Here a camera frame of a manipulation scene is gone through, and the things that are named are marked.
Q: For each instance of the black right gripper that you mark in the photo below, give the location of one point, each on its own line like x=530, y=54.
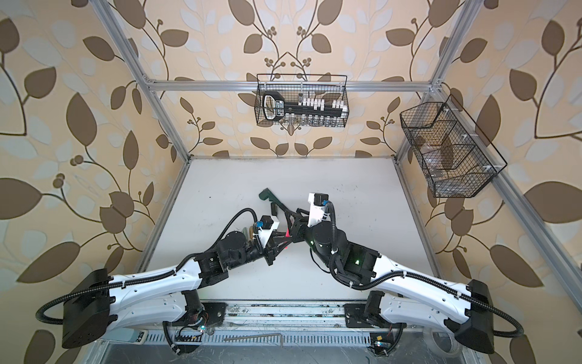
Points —
x=300, y=227

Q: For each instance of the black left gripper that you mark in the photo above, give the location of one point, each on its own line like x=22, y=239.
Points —
x=271, y=248

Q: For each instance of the pink highlighter pen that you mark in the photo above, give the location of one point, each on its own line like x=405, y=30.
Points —
x=287, y=234

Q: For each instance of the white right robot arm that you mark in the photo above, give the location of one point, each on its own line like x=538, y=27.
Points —
x=397, y=294

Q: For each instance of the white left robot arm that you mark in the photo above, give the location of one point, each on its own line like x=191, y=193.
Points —
x=102, y=303

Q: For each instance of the green pipe wrench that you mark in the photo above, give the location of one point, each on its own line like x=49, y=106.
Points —
x=267, y=195

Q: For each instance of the black socket set holder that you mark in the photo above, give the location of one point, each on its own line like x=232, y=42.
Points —
x=276, y=107

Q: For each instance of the clear tape roll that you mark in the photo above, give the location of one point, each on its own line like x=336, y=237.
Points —
x=441, y=344

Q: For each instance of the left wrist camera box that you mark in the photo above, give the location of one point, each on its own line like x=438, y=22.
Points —
x=265, y=227

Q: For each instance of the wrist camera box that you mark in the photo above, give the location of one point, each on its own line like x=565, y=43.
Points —
x=265, y=227
x=317, y=211

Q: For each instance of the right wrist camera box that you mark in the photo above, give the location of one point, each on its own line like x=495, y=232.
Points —
x=317, y=211

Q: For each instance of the black wire basket centre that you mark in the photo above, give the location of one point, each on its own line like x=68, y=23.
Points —
x=321, y=86

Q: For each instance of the black wire basket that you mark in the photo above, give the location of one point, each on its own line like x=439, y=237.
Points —
x=321, y=86
x=457, y=158

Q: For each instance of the black wire basket right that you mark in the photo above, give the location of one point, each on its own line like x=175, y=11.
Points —
x=457, y=158

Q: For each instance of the aluminium frame rail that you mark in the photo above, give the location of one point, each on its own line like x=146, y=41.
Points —
x=525, y=77

